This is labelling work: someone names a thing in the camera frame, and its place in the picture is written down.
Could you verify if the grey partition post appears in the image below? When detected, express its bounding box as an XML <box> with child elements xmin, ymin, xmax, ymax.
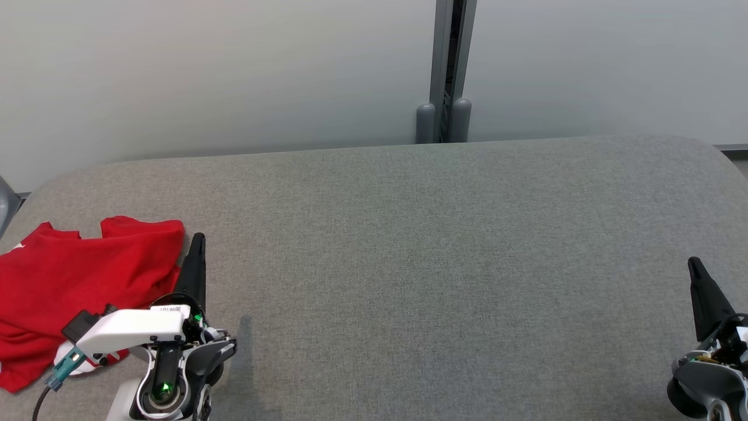
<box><xmin>415</xmin><ymin>0</ymin><xmax>477</xmax><ymax>144</ymax></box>

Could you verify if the grey metal stand leg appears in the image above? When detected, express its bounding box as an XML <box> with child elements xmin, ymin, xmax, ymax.
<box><xmin>0</xmin><ymin>174</ymin><xmax>24</xmax><ymax>237</ymax></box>

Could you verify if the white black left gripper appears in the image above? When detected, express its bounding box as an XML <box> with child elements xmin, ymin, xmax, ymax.
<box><xmin>75</xmin><ymin>232</ymin><xmax>208</xmax><ymax>357</ymax></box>

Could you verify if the red white Bulls jersey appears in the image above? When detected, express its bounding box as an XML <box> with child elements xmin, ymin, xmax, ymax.
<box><xmin>0</xmin><ymin>221</ymin><xmax>176</xmax><ymax>394</ymax></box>

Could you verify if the left teal-plug black cable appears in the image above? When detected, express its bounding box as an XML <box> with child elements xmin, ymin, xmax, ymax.
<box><xmin>32</xmin><ymin>346</ymin><xmax>86</xmax><ymax>421</ymax></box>

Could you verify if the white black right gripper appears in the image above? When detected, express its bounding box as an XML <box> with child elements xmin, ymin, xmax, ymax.
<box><xmin>687</xmin><ymin>256</ymin><xmax>748</xmax><ymax>353</ymax></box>

